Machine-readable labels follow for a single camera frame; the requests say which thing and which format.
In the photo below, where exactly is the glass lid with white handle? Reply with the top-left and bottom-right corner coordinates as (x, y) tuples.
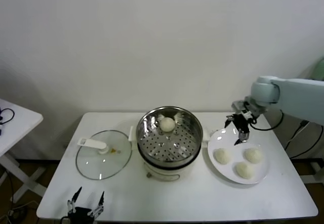
(75, 129), (133, 181)

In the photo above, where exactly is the black looped cable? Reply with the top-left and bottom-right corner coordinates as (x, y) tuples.
(0, 108), (15, 127)

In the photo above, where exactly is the black floor cable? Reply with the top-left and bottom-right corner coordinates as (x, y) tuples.
(0, 169), (30, 224)

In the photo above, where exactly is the black power adapter cable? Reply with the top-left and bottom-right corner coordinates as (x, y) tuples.
(283, 120), (324, 159)

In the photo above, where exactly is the white floor cable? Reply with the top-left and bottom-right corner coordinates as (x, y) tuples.
(11, 200), (40, 211)

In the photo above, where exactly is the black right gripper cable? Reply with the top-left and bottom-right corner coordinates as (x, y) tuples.
(249, 109), (284, 131)

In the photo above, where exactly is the white folding side table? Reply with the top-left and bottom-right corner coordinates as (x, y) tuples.
(0, 99), (48, 204)

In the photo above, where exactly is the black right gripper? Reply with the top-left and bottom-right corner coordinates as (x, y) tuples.
(224, 98), (262, 146)

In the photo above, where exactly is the cream electric cooker base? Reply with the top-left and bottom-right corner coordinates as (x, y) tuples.
(138, 143), (202, 183)

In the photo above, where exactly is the white round plate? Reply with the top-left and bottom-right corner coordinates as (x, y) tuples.
(207, 128), (270, 185)

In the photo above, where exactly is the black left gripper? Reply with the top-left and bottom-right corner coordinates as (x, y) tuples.
(60, 186), (106, 224)

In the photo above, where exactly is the stainless steel steamer basket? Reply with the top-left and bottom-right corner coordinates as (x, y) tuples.
(128, 105), (212, 163)

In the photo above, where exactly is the white steamed baozi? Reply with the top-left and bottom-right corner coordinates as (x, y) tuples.
(159, 117), (175, 133)
(235, 162), (255, 180)
(214, 148), (231, 164)
(244, 147), (263, 164)

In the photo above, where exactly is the pale green appliance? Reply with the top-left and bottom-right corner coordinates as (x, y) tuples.
(312, 57), (324, 81)

